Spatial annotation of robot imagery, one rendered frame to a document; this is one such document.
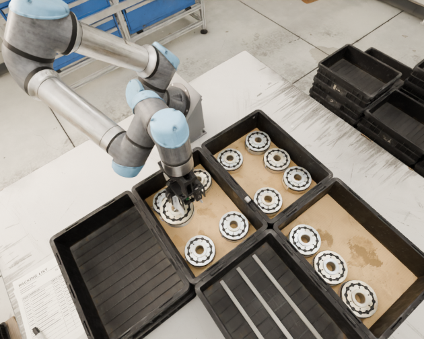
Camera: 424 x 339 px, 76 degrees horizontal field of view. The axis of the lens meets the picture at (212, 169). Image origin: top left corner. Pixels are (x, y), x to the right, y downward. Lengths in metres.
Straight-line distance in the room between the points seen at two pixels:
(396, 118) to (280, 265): 1.41
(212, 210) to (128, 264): 0.34
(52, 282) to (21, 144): 1.72
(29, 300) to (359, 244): 1.19
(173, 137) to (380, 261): 0.80
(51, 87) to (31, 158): 1.85
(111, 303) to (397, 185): 1.20
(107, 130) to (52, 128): 2.04
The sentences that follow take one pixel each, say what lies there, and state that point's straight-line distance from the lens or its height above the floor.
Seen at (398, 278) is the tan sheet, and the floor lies 0.83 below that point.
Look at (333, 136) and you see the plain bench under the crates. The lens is 1.42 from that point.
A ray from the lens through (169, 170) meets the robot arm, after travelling 0.63.
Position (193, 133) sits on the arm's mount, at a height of 0.75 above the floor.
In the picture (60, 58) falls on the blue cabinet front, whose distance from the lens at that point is 2.68.
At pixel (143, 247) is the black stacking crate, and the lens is 1.01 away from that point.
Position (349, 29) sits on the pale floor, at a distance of 3.46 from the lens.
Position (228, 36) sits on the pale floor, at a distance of 3.18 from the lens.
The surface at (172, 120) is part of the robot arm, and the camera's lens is 0.55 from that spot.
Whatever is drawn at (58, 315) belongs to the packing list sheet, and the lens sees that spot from 1.23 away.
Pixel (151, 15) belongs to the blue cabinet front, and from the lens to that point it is 2.84.
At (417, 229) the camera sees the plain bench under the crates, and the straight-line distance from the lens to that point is 1.34.
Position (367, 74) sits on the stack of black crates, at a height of 0.49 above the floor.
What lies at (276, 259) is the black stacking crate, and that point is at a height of 0.83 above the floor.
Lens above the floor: 1.77
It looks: 60 degrees down
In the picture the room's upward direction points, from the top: 7 degrees counter-clockwise
